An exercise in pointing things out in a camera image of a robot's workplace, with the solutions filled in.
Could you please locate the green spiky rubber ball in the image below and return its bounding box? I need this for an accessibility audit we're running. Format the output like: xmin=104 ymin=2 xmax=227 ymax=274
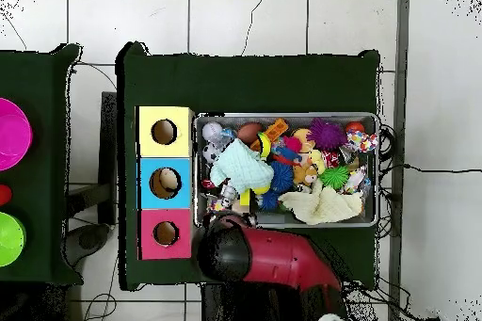
xmin=319 ymin=164 xmax=351 ymax=191

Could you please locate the wooden box with three holes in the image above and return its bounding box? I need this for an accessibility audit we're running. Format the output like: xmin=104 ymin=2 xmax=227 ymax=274
xmin=135 ymin=104 xmax=197 ymax=261

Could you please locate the shallow silver mesh bin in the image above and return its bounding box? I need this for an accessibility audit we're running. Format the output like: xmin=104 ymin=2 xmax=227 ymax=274
xmin=193 ymin=111 xmax=380 ymax=229

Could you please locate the mint green waffle cloth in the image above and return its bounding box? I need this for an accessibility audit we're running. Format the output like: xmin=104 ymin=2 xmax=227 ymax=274
xmin=209 ymin=137 xmax=275 ymax=194

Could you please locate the brown foam football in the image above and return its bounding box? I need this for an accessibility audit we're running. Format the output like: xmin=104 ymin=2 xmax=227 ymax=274
xmin=236 ymin=121 xmax=265 ymax=145

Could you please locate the blue spiky rubber ball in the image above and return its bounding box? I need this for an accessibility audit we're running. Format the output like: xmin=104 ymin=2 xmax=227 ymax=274
xmin=268 ymin=160 xmax=296 ymax=194

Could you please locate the orange plastic toy brick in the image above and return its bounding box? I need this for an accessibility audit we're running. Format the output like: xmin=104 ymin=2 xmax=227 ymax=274
xmin=249 ymin=118 xmax=290 ymax=152

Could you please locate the purple spiky rubber ball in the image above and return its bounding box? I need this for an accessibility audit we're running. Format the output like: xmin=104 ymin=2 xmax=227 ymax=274
xmin=307 ymin=117 xmax=347 ymax=152

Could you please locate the cream waffle cloth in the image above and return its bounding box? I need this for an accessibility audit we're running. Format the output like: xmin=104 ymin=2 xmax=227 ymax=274
xmin=278 ymin=179 xmax=364 ymax=226

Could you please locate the small plain orange ball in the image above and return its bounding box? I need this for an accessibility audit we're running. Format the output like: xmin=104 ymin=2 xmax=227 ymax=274
xmin=345 ymin=120 xmax=366 ymax=136

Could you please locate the black equipment stand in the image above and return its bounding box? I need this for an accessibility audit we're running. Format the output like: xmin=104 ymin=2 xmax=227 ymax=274
xmin=97 ymin=90 xmax=119 ymax=226

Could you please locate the grey metal pole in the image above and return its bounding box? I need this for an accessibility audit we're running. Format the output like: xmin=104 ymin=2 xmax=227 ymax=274
xmin=388 ymin=0 xmax=411 ymax=321

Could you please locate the dark green side table cloth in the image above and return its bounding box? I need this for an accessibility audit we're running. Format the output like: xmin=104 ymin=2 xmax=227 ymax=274
xmin=0 ymin=42 xmax=84 ymax=287

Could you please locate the magenta plastic bowl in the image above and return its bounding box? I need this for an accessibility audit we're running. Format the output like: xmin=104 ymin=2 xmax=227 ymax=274
xmin=0 ymin=97 xmax=34 ymax=172

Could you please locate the lime green plastic bowl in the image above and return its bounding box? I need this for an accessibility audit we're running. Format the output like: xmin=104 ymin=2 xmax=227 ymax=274
xmin=0 ymin=211 xmax=26 ymax=268

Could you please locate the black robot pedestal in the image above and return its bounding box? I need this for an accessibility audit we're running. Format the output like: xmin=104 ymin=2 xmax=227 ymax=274
xmin=201 ymin=281 xmax=302 ymax=321

